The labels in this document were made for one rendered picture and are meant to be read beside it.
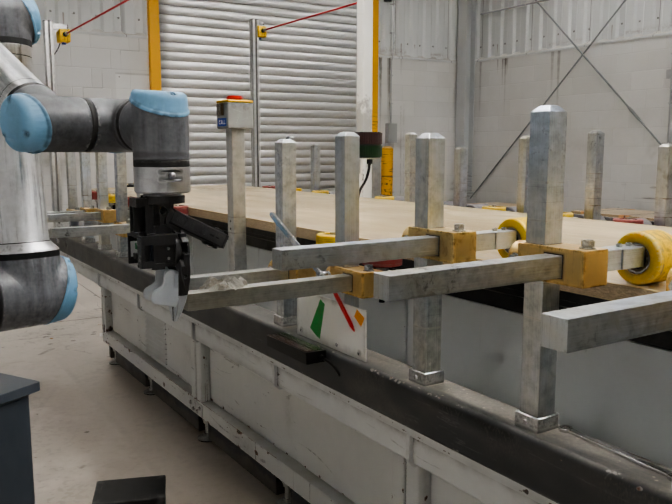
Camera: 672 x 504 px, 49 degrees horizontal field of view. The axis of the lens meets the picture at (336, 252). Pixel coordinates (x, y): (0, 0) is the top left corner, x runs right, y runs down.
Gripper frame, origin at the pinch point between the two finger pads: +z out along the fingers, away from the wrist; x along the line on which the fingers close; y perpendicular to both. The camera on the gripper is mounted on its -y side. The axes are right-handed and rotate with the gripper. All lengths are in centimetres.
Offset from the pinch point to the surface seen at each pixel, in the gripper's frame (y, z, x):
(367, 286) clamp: -35.5, -1.7, 4.9
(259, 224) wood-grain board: -51, -6, -70
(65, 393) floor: -27, 83, -220
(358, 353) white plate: -34.1, 11.3, 4.0
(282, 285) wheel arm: -19.1, -3.0, 1.4
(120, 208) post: -36, -6, -152
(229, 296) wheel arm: -8.7, -2.1, 1.4
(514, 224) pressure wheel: -52, -14, 26
